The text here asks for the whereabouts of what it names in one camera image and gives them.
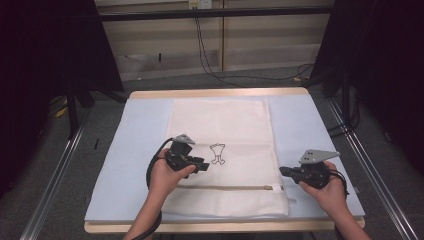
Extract light blue table mat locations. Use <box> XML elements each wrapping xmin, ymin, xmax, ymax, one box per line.
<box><xmin>84</xmin><ymin>94</ymin><xmax>366</xmax><ymax>224</ymax></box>

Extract person's left hand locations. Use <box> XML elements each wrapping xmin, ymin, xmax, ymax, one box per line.
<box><xmin>148</xmin><ymin>148</ymin><xmax>197</xmax><ymax>201</ymax></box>

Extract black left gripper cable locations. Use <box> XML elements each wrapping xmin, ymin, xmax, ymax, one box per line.
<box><xmin>132</xmin><ymin>137</ymin><xmax>175</xmax><ymax>240</ymax></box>

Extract metal floor rail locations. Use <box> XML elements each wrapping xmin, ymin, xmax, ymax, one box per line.
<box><xmin>325</xmin><ymin>98</ymin><xmax>420</xmax><ymax>240</ymax></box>
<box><xmin>19</xmin><ymin>124</ymin><xmax>86</xmax><ymax>240</ymax></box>

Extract black curtain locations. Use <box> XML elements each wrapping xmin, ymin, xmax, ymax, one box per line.
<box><xmin>311</xmin><ymin>0</ymin><xmax>424</xmax><ymax>176</ymax></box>
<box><xmin>0</xmin><ymin>0</ymin><xmax>125</xmax><ymax>199</ymax></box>

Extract person's right hand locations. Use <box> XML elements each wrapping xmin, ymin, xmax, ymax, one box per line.
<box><xmin>298</xmin><ymin>160</ymin><xmax>348</xmax><ymax>214</ymax></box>

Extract white mesh laundry bag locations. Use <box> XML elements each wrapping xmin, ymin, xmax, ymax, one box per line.
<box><xmin>162</xmin><ymin>98</ymin><xmax>290</xmax><ymax>218</ymax></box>

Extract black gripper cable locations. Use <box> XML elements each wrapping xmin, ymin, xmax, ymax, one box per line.
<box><xmin>132</xmin><ymin>137</ymin><xmax>175</xmax><ymax>240</ymax></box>
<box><xmin>328</xmin><ymin>169</ymin><xmax>351</xmax><ymax>197</ymax></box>

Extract white wall outlet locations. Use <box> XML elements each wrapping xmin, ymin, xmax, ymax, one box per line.
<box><xmin>188</xmin><ymin>0</ymin><xmax>214</xmax><ymax>10</ymax></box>

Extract black floor cables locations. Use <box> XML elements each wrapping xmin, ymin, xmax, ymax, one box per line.
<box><xmin>194</xmin><ymin>16</ymin><xmax>315</xmax><ymax>89</ymax></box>

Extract black stand legs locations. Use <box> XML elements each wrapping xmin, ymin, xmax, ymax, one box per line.
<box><xmin>63</xmin><ymin>78</ymin><xmax>128</xmax><ymax>140</ymax></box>
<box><xmin>301</xmin><ymin>64</ymin><xmax>363</xmax><ymax>138</ymax></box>

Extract black horizontal bar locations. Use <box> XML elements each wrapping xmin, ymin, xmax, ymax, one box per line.
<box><xmin>98</xmin><ymin>5</ymin><xmax>335</xmax><ymax>23</ymax></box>

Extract wooden table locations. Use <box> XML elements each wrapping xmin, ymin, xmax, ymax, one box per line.
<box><xmin>83</xmin><ymin>87</ymin><xmax>366</xmax><ymax>234</ymax></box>

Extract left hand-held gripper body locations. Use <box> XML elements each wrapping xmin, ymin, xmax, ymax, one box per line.
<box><xmin>165</xmin><ymin>133</ymin><xmax>201</xmax><ymax>180</ymax></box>

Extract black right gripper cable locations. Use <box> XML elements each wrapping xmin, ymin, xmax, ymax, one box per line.
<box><xmin>328</xmin><ymin>169</ymin><xmax>351</xmax><ymax>197</ymax></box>

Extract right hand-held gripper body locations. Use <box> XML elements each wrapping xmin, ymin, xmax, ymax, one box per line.
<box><xmin>293</xmin><ymin>149</ymin><xmax>341</xmax><ymax>190</ymax></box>

